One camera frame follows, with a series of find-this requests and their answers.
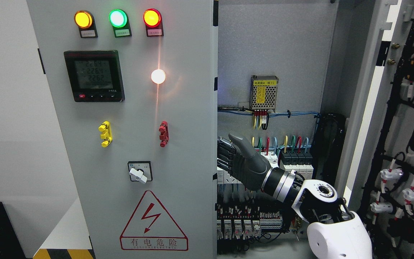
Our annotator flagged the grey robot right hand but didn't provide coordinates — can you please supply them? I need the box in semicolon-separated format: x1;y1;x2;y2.
217;134;271;191

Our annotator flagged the grey cabinet door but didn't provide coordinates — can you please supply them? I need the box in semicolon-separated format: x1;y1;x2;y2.
322;0;414;259
27;0;217;259

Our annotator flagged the red indicator lamp left door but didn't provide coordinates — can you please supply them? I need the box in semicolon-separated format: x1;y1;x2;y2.
143;8;164;37

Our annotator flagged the green indicator lamp left door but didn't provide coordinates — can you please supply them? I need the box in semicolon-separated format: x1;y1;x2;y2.
109;9;132;38

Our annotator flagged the yellow indicator lamp left door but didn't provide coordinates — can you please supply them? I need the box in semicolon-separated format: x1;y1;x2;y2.
74;10;98;38

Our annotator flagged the white socket breaker row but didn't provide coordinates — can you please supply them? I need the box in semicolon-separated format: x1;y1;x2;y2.
216;152;278;184

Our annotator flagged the lower relay terminal row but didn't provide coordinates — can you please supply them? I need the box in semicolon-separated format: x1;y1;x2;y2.
215;204;283;240

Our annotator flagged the black white surge protector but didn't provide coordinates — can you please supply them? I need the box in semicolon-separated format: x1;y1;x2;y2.
279;151;314;179

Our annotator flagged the metal mesh power supply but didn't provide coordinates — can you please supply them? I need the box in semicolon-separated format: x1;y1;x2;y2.
249;75;278;110

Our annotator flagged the red terminal connector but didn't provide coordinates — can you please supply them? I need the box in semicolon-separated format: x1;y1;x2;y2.
159;121;169;147

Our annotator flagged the red electrical hazard warning sticker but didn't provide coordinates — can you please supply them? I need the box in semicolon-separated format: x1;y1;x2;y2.
120;190;189;251

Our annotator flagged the white glowing indicator lamp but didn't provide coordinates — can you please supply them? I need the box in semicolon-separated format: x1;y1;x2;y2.
151;69;166;84

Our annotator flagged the yellow terminal connector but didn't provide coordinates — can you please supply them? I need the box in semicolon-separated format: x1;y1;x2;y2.
98;120;113;147

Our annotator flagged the black digital power meter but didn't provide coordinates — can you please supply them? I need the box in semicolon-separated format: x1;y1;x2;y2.
64;50;125;102

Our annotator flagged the white rotary selector switch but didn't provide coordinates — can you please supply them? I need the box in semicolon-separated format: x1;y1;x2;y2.
128;161;153;184

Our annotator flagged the black corrugated cable loom right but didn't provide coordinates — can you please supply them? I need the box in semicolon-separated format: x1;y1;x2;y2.
314;113;348;187

